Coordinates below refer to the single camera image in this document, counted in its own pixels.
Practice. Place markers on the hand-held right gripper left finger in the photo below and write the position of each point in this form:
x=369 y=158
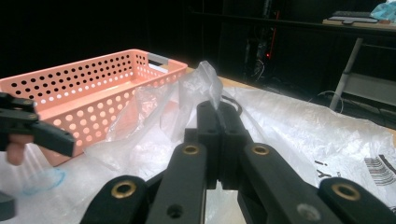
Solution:
x=210 y=130

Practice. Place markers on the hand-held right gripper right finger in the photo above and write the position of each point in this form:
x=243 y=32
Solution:
x=232 y=133

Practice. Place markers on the pink perforated plastic basket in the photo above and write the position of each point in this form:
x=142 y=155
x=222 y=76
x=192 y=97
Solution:
x=77 y=90

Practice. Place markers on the clear printed plastic bag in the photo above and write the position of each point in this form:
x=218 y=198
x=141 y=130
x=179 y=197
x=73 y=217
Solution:
x=311 y=130

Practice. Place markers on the white table mat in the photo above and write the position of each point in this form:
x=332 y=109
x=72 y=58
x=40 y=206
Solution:
x=74 y=199

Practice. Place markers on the dark equipment with red light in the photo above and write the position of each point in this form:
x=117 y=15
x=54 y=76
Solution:
x=258 y=53

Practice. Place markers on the white-framed desk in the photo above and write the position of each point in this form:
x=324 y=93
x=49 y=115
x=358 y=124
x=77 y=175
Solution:
x=345 y=74

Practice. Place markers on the dark keyboard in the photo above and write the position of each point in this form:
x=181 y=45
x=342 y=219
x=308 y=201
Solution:
x=351 y=16

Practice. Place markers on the light blue plastic bag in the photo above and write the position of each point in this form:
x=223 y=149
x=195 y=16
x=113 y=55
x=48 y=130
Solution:
x=386 y=11

